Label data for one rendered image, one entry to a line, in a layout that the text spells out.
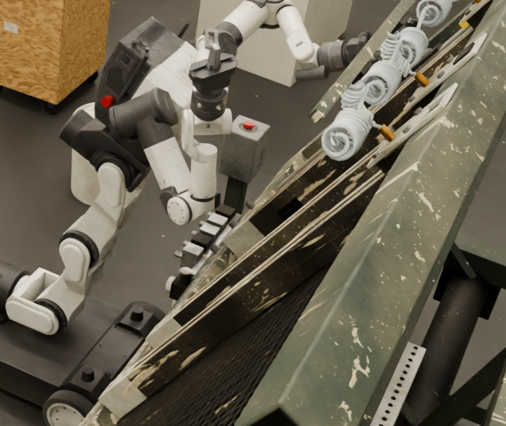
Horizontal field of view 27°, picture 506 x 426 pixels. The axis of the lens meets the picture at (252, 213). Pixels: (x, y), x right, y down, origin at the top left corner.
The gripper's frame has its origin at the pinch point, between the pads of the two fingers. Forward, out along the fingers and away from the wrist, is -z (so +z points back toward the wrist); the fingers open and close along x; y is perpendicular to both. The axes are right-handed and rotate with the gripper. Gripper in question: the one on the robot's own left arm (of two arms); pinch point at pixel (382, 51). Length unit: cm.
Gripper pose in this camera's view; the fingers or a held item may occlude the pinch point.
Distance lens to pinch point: 312.5
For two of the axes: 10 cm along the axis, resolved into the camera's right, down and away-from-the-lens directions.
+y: -3.8, 4.9, -7.8
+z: -8.9, 0.4, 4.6
